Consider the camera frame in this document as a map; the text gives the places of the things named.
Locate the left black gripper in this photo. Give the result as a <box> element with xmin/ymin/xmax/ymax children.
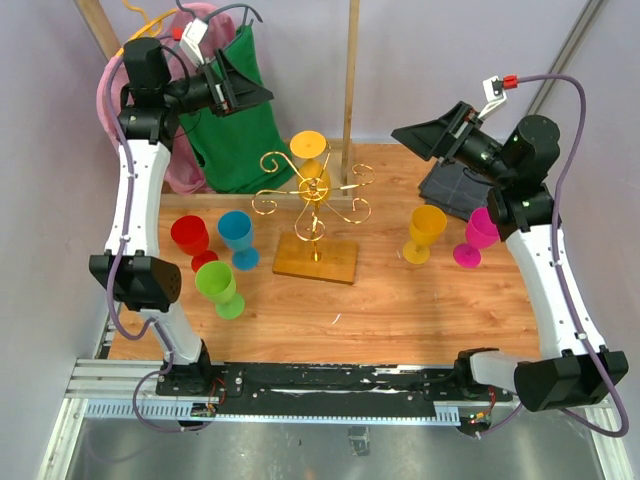
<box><xmin>162</xmin><ymin>48</ymin><xmax>274</xmax><ymax>118</ymax></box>

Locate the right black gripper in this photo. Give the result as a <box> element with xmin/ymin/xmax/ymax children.
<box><xmin>392</xmin><ymin>101</ymin><xmax>514</xmax><ymax>187</ymax></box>

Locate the pink wine glass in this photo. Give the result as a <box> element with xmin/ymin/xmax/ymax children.
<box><xmin>453</xmin><ymin>207</ymin><xmax>500</xmax><ymax>268</ymax></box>

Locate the orange yellow wine glass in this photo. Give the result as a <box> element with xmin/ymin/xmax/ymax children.
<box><xmin>289</xmin><ymin>130</ymin><xmax>331</xmax><ymax>204</ymax></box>

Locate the blue wine glass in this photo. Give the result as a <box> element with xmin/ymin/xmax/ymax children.
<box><xmin>217</xmin><ymin>210</ymin><xmax>260</xmax><ymax>271</ymax></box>

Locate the red wine glass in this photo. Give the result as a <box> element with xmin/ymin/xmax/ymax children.
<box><xmin>170</xmin><ymin>215</ymin><xmax>219</xmax><ymax>273</ymax></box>

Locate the green wine glass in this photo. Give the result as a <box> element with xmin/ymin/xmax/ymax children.
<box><xmin>195</xmin><ymin>261</ymin><xmax>245</xmax><ymax>320</ymax></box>

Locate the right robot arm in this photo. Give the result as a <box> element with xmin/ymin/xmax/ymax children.
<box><xmin>391</xmin><ymin>102</ymin><xmax>629</xmax><ymax>412</ymax></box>

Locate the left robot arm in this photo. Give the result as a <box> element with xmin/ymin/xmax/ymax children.
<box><xmin>89</xmin><ymin>37</ymin><xmax>273</xmax><ymax>396</ymax></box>

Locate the amber rack base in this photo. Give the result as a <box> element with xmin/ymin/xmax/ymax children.
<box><xmin>272</xmin><ymin>232</ymin><xmax>359</xmax><ymax>285</ymax></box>

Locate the grey folded cloth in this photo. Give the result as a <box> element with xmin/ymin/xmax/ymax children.
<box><xmin>419</xmin><ymin>161</ymin><xmax>490</xmax><ymax>221</ymax></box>

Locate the green shirt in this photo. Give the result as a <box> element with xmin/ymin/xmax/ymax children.
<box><xmin>174</xmin><ymin>23</ymin><xmax>296</xmax><ymax>195</ymax></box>

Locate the pink shirt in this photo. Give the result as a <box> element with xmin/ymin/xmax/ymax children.
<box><xmin>96</xmin><ymin>2</ymin><xmax>235</xmax><ymax>195</ymax></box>

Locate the yellow clothes hanger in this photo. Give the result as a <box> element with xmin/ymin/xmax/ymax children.
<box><xmin>122</xmin><ymin>0</ymin><xmax>178</xmax><ymax>40</ymax></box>

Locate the aluminium corner profile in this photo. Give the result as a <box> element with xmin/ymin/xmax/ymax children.
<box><xmin>526</xmin><ymin>0</ymin><xmax>608</xmax><ymax>115</ymax></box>

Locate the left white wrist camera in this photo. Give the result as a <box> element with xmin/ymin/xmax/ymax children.
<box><xmin>179</xmin><ymin>19</ymin><xmax>209</xmax><ymax>67</ymax></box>

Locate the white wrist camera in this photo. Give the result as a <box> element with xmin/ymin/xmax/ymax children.
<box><xmin>477</xmin><ymin>76</ymin><xmax>507</xmax><ymax>120</ymax></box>
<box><xmin>179</xmin><ymin>19</ymin><xmax>209</xmax><ymax>67</ymax></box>

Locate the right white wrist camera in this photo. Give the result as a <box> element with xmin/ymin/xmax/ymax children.
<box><xmin>477</xmin><ymin>76</ymin><xmax>507</xmax><ymax>120</ymax></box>

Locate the gold wire glass rack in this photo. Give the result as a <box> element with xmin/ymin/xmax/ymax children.
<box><xmin>251</xmin><ymin>130</ymin><xmax>376</xmax><ymax>262</ymax></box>

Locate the wooden frame post centre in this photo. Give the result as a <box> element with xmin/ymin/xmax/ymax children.
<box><xmin>341</xmin><ymin>0</ymin><xmax>360</xmax><ymax>184</ymax></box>

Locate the wooden frame post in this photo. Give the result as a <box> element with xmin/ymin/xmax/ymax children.
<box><xmin>341</xmin><ymin>0</ymin><xmax>360</xmax><ymax>184</ymax></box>
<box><xmin>74</xmin><ymin>0</ymin><xmax>121</xmax><ymax>60</ymax></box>

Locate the wooden frame post left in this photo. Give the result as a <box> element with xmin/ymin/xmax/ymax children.
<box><xmin>74</xmin><ymin>0</ymin><xmax>121</xmax><ymax>60</ymax></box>

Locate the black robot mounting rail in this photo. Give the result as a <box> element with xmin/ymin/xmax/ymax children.
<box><xmin>156</xmin><ymin>362</ymin><xmax>513</xmax><ymax>426</ymax></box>

